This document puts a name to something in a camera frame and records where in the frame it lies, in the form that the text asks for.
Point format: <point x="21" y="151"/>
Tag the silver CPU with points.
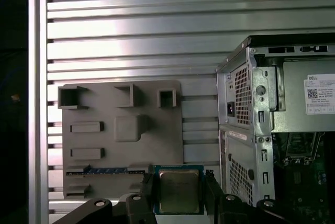
<point x="178" y="190"/>

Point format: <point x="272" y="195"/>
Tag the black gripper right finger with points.
<point x="210" y="200"/>

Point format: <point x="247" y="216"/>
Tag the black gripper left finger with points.
<point x="150" y="197"/>

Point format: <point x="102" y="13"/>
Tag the grey parts rack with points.
<point x="162" y="143"/>

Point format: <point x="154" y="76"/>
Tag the black PC case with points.
<point x="259" y="119"/>

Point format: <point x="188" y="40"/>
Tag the green motherboard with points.
<point x="314" y="190"/>

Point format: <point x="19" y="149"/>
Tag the grey power supply unit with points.
<point x="293" y="98"/>

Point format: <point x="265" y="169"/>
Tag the blue RAM stick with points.
<point x="110" y="170"/>

